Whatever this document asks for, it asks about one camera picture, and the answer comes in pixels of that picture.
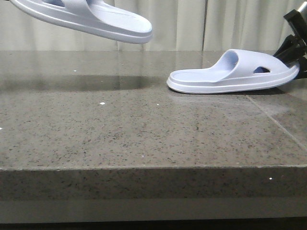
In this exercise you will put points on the white curtain, right panel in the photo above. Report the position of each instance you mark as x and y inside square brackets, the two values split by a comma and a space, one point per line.
[247, 24]

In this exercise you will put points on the light blue slipper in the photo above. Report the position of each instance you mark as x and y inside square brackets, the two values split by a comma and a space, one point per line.
[237, 70]
[90, 16]

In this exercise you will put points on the white curtain, panel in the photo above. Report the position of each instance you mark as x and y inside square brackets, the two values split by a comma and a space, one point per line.
[178, 25]
[247, 24]

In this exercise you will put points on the white curtain, left panel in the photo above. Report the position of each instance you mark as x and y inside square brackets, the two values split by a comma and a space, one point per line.
[178, 25]

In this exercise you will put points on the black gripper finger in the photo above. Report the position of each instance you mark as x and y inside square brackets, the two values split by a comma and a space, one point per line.
[302, 74]
[291, 50]

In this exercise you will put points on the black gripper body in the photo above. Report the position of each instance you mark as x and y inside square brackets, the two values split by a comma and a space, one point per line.
[298, 24]

